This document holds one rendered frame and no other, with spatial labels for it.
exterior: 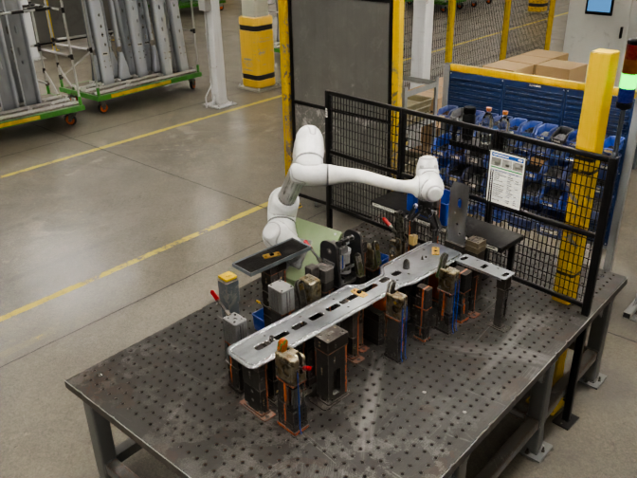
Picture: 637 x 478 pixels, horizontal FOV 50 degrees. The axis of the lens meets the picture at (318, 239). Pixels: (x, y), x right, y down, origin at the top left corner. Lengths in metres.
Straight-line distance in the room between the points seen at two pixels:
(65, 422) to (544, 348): 2.64
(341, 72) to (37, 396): 3.31
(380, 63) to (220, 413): 3.29
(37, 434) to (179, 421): 1.41
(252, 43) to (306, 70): 4.86
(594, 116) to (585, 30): 6.43
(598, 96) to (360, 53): 2.56
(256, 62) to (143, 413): 8.32
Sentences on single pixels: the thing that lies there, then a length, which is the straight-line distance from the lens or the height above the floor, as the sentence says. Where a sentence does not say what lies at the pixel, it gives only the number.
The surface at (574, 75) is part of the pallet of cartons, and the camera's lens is 7.72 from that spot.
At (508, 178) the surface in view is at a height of 1.31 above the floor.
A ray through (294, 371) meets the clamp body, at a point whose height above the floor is 1.02.
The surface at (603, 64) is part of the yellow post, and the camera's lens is 3.37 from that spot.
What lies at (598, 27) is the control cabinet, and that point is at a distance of 9.76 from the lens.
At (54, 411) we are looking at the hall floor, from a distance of 4.34.
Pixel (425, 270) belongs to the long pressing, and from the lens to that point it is 3.35.
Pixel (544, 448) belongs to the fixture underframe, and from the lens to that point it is 3.94.
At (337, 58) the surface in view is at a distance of 5.69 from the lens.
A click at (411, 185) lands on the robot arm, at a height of 1.47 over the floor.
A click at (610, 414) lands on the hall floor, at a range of 4.28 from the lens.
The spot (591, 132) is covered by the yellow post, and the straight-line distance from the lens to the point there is 3.45.
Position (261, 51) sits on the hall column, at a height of 0.60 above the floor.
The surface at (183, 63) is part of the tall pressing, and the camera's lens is 11.11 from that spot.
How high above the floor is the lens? 2.61
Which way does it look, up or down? 26 degrees down
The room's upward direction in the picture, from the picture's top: 1 degrees counter-clockwise
